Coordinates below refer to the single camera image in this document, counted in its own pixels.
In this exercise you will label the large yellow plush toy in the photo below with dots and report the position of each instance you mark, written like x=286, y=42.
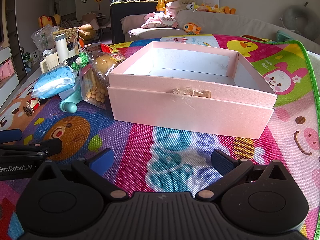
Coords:
x=47, y=20

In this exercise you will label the beige sofa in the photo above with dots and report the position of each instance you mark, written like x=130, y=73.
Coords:
x=225, y=22

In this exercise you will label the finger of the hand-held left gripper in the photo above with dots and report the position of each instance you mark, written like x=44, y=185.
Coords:
x=10, y=135
x=47, y=145

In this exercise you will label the red and white toy figure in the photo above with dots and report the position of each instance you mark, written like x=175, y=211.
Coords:
x=31, y=105

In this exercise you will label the pink cardboard box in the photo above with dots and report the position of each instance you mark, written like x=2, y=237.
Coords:
x=175, y=115

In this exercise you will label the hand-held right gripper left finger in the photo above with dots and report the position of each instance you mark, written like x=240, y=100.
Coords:
x=101, y=160

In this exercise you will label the black fish tank stand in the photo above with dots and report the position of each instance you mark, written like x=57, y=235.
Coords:
x=118, y=12

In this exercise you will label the red snack packet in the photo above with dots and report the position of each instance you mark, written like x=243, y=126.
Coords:
x=112, y=51

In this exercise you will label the white bottle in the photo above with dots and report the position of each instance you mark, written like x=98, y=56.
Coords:
x=61, y=48

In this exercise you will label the beige pillow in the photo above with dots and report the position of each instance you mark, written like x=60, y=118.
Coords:
x=178, y=5

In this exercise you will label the woven storage basket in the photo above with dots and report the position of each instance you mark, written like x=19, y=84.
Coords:
x=71, y=36

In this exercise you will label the white television cabinet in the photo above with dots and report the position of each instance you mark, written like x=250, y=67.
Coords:
x=7, y=90

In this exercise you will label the orange fish plush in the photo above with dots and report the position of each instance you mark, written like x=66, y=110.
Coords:
x=191, y=27

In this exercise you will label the white shopping bag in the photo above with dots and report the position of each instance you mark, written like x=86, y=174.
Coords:
x=35, y=58

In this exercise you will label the green crochet toy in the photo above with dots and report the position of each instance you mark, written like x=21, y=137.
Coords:
x=77, y=61

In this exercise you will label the cream mug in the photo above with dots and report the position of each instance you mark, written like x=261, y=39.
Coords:
x=50, y=62

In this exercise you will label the orange and yellow duck plush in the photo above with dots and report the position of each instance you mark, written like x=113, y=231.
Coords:
x=220, y=9

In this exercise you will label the grey neck pillow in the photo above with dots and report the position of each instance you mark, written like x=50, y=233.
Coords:
x=291, y=16

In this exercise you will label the clear biscuit bag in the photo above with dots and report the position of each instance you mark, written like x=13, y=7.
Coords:
x=93, y=87

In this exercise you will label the black television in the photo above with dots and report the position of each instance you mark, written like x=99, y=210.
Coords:
x=1, y=17

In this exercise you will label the small white plush toy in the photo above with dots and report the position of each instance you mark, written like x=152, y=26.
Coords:
x=191, y=5

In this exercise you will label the pink and teal toy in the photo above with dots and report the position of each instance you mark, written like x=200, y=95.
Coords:
x=71, y=103

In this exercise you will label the brown plush toy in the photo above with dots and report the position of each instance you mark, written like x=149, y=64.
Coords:
x=87, y=31

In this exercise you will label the dining chair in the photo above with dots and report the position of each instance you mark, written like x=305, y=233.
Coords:
x=88, y=21

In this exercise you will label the pink patterned cloth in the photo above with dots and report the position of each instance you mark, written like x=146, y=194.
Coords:
x=161, y=20

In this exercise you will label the pink paper bag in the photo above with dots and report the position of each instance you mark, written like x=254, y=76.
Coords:
x=6, y=70

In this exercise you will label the clear plastic bag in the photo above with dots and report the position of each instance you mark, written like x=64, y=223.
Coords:
x=41, y=38

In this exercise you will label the watermelon ball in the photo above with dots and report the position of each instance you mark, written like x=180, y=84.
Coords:
x=25, y=55

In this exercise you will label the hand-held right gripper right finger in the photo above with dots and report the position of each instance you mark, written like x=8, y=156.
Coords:
x=222, y=161

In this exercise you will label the blue packet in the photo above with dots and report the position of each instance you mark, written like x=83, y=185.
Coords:
x=53, y=80

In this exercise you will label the teal cloth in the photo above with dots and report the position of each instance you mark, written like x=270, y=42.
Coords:
x=285, y=35

